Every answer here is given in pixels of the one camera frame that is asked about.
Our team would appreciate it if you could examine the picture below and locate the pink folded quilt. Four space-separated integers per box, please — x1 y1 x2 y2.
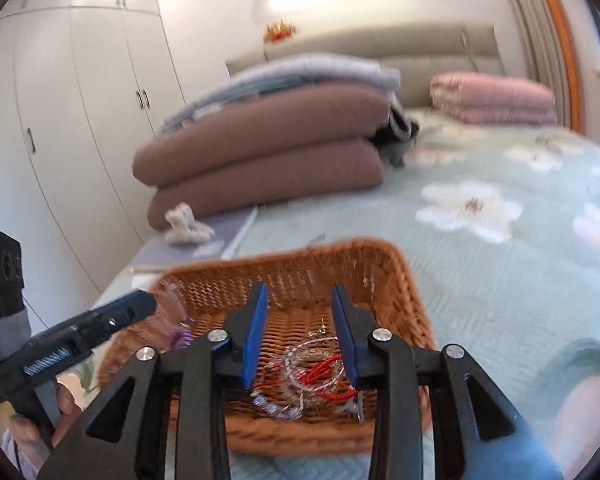
429 72 558 125

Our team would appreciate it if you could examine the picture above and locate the grey folded blanket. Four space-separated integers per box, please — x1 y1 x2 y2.
155 54 402 136

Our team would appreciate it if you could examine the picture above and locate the silver hair clip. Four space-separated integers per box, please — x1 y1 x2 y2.
335 392 366 423

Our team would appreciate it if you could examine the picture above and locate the white crumpled cloth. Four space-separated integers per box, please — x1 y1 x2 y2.
164 202 216 247

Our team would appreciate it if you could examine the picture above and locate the beige padded headboard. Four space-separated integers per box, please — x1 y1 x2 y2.
225 22 506 111

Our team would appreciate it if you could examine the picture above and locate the red string bracelet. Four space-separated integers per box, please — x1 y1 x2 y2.
252 354 361 403

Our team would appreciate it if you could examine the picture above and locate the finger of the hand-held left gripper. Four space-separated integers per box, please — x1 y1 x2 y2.
86 290 158 342

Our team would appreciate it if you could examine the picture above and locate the dark clothing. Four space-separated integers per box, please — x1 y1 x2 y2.
367 107 423 166

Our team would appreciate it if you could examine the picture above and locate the green floral bed sheet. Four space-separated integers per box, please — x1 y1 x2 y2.
55 105 600 480

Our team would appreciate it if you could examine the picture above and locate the brown folded quilt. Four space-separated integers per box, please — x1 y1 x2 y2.
132 85 391 231

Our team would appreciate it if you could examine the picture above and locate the red wall ornament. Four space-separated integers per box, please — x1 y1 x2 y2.
262 20 298 43

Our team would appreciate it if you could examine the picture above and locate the purple mat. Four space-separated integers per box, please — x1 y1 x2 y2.
130 205 258 273

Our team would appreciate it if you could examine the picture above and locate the brown wicker basket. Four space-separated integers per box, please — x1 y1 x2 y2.
97 237 436 456

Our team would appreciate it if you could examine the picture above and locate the orange curtain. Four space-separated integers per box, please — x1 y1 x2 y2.
527 0 588 136

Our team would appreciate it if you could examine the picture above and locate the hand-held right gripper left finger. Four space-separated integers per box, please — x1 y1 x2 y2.
36 282 269 480

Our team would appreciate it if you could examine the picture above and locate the beige curtain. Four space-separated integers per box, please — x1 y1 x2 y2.
490 0 571 126

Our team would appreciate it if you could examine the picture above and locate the purple tassel ornament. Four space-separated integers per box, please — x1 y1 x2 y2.
152 280 196 353

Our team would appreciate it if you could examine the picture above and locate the white wall cable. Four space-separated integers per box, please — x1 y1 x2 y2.
460 30 481 73

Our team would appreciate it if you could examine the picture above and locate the silver crystal chain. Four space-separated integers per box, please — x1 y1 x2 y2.
252 392 306 422

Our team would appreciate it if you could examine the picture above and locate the white wardrobe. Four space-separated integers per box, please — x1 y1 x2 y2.
0 0 191 321

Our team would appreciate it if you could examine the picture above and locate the person's left hand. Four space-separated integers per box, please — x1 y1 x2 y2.
7 380 84 466

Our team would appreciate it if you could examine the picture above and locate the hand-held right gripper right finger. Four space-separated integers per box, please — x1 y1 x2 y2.
331 284 563 480

